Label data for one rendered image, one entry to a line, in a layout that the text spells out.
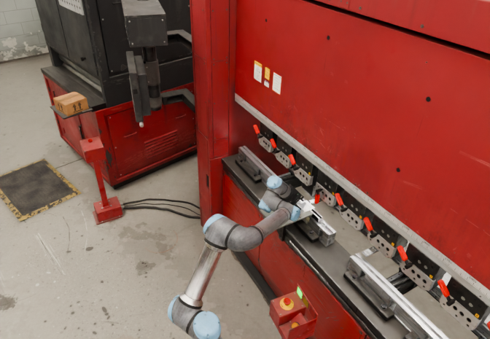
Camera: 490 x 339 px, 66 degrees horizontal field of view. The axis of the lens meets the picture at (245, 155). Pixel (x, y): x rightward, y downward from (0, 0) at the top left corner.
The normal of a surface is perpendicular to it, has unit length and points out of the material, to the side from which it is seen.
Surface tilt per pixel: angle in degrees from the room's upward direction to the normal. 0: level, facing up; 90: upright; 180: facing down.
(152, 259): 0
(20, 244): 0
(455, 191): 90
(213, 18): 90
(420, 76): 90
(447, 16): 90
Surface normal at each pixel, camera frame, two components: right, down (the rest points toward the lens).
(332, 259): 0.03, -0.83
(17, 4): 0.69, 0.42
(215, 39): 0.50, 0.49
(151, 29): 0.29, 0.54
